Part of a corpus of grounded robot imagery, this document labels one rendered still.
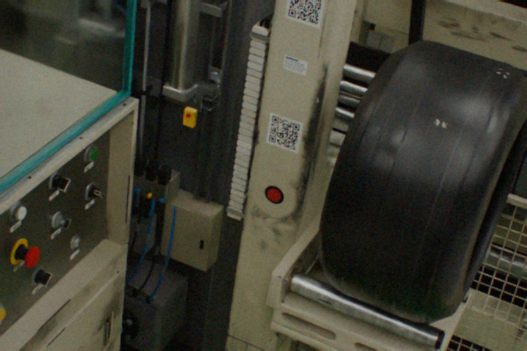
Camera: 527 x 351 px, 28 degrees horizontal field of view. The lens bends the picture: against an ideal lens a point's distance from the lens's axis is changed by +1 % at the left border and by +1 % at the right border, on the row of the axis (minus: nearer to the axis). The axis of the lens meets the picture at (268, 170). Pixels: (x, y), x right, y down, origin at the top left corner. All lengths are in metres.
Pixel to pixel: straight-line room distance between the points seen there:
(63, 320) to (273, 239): 0.49
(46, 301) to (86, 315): 0.13
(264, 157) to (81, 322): 0.52
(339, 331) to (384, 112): 0.54
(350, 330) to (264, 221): 0.30
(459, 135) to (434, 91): 0.11
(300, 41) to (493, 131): 0.41
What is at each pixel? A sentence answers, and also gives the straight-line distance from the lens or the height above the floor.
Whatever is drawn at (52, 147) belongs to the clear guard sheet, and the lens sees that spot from 1.96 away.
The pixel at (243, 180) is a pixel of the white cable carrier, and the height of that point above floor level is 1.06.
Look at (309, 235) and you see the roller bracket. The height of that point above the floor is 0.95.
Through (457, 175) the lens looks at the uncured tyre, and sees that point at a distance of 1.94.
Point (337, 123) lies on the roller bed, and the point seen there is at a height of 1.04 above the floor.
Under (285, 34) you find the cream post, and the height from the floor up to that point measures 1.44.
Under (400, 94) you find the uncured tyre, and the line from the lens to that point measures 2.00.
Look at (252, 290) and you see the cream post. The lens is 2.45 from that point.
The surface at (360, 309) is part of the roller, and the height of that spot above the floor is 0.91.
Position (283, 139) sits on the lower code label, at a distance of 2.20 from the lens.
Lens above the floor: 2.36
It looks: 33 degrees down
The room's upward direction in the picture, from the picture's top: 9 degrees clockwise
